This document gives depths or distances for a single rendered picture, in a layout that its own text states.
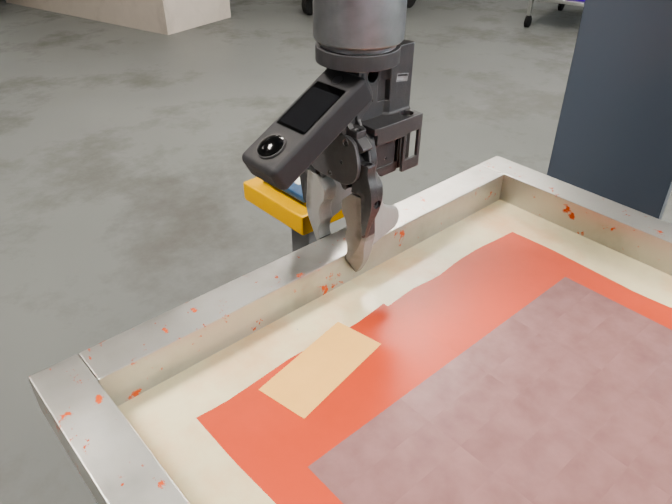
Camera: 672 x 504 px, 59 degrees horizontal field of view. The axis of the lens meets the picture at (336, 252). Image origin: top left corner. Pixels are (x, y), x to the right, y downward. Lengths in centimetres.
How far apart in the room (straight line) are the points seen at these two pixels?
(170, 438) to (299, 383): 11
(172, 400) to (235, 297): 10
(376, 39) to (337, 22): 3
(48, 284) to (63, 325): 27
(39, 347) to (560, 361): 183
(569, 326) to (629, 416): 10
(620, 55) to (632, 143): 13
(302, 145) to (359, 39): 9
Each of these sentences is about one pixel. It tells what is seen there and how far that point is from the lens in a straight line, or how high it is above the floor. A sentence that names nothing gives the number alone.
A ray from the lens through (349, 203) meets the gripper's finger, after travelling 54.
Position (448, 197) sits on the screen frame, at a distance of 69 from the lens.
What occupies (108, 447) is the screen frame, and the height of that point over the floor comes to 100.
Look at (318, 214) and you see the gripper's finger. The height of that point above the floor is 103.
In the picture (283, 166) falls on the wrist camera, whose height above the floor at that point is 112.
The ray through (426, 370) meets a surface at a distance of 51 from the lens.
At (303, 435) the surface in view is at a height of 96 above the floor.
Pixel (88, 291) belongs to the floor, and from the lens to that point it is 234.
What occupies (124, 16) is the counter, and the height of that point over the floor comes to 9.
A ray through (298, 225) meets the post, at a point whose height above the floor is 94.
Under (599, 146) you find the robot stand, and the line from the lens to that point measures 102.
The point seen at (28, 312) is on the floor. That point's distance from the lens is 233.
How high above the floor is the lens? 132
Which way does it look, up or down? 34 degrees down
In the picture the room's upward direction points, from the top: straight up
